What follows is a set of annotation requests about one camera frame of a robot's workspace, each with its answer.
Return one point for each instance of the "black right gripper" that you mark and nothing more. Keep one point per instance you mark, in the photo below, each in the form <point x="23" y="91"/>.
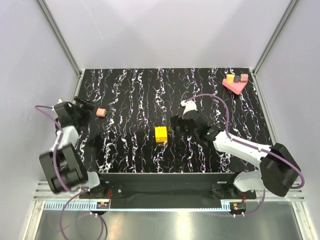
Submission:
<point x="177" y="121"/>

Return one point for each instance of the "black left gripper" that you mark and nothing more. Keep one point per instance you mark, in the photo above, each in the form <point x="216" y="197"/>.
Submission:
<point x="87" y="109"/>

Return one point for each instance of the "pink plug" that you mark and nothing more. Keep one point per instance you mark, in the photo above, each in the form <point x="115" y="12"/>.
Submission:
<point x="101" y="112"/>

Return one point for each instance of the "yellow socket block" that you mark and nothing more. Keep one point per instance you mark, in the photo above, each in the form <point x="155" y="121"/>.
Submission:
<point x="161" y="134"/>

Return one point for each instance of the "pink triangular socket base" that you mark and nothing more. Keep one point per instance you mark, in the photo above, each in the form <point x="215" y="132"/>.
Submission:
<point x="235" y="87"/>

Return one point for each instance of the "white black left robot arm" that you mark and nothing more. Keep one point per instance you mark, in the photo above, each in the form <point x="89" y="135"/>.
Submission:
<point x="61" y="165"/>

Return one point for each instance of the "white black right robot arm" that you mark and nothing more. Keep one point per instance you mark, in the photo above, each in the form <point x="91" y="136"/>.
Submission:
<point x="276" y="169"/>

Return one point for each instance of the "orange plug on base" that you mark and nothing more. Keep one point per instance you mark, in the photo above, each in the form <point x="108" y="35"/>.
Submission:
<point x="230" y="78"/>

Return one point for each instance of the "grey plug on base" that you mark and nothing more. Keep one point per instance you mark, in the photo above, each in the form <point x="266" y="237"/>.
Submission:
<point x="237" y="79"/>

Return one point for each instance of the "beige plug on base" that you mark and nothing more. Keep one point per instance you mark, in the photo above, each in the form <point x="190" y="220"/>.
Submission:
<point x="244" y="77"/>

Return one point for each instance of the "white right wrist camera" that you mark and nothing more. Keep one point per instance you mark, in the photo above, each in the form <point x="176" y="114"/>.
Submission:
<point x="188" y="106"/>

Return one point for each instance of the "aluminium frame rail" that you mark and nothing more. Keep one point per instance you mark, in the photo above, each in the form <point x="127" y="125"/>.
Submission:
<point x="126" y="190"/>

